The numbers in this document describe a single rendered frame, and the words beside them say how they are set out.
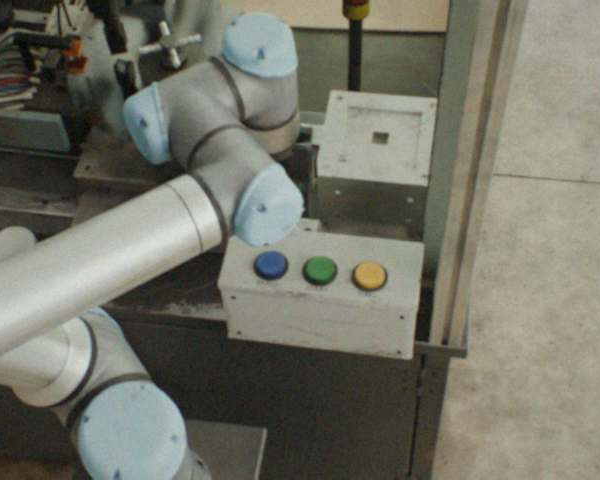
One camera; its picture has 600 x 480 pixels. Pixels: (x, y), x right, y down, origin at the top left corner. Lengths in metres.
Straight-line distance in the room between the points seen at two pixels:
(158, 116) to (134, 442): 0.39
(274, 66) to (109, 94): 0.56
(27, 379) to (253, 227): 0.38
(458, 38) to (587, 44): 1.92
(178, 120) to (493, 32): 0.32
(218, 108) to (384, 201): 0.55
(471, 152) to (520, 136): 1.65
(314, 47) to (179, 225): 1.02
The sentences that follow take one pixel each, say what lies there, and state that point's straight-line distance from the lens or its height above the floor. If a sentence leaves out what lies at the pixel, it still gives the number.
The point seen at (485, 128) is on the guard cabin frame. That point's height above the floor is 1.21.
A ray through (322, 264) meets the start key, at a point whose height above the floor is 0.91.
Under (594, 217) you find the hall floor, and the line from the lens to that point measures 2.61.
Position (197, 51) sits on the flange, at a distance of 1.56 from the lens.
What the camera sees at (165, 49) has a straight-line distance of 1.51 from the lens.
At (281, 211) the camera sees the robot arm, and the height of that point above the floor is 1.28.
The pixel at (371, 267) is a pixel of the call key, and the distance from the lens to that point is 1.33.
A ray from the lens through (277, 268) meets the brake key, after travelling 1.33.
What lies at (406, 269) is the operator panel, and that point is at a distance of 1.34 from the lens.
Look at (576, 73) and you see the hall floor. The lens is 2.95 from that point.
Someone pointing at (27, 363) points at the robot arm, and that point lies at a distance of 1.14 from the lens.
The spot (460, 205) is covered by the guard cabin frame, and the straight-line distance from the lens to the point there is 1.18.
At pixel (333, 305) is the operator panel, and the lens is 1.33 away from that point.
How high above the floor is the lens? 2.00
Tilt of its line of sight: 53 degrees down
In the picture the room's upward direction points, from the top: 3 degrees counter-clockwise
